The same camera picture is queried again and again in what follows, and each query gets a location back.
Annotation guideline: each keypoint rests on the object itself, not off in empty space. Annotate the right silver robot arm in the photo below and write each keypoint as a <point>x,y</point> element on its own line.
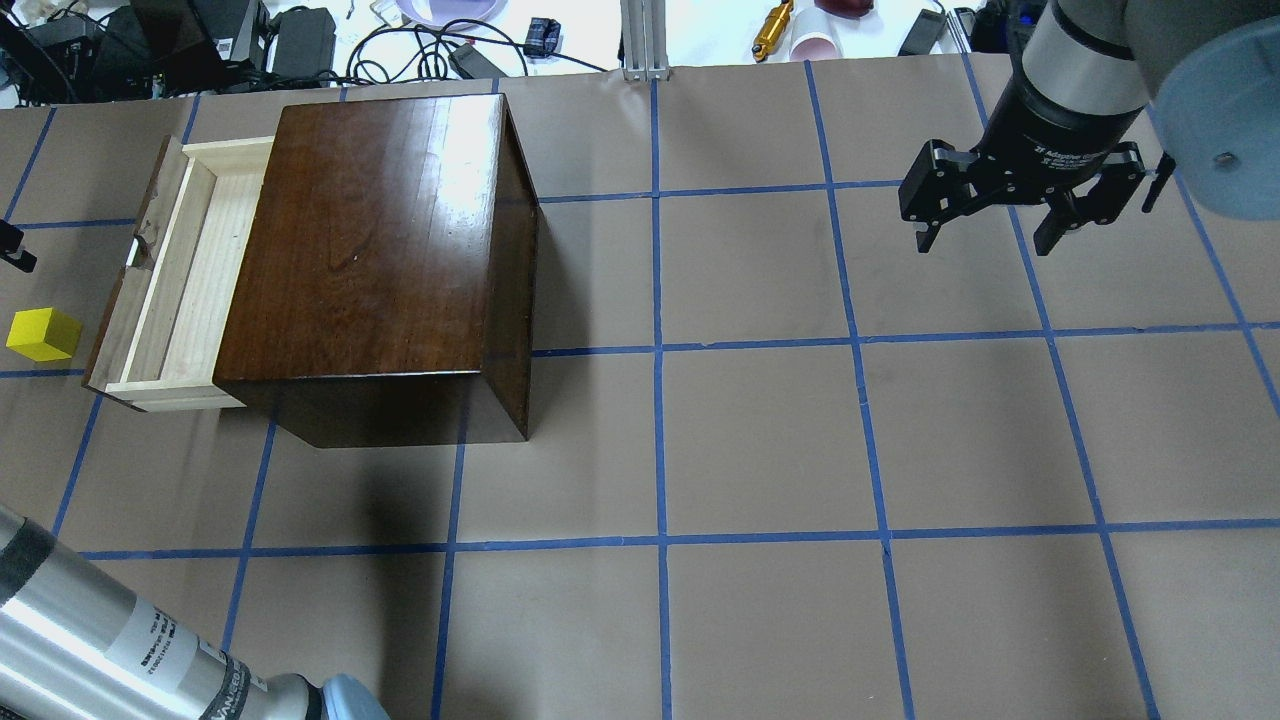
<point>1208,68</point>

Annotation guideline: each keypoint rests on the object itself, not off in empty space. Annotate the black power adapter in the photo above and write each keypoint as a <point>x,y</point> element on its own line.
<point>304,42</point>

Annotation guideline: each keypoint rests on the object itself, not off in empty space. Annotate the dark wooden drawer cabinet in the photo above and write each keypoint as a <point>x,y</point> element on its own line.
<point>386,290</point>

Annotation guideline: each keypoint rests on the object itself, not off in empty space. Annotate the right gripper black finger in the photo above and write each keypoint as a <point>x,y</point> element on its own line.
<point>1067,212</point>
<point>931,213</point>

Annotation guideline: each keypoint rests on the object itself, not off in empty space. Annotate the gold metal cylinder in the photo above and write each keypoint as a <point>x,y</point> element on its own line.
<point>773,28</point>

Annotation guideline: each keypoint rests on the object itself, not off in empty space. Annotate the aluminium frame post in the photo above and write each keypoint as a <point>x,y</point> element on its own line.
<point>644,41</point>

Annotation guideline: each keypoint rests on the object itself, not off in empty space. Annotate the light wood drawer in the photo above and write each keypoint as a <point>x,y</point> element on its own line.
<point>161,332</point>

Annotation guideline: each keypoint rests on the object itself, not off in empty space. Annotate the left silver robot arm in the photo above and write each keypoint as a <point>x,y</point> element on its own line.
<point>79,645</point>

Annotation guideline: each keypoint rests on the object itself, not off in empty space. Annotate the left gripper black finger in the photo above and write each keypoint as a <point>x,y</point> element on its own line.
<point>13,250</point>

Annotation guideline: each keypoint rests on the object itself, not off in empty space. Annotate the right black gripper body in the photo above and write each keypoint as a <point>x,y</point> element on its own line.
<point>1052,138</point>

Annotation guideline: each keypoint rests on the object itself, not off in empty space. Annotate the yellow block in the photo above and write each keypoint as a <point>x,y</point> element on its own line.
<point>44,334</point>

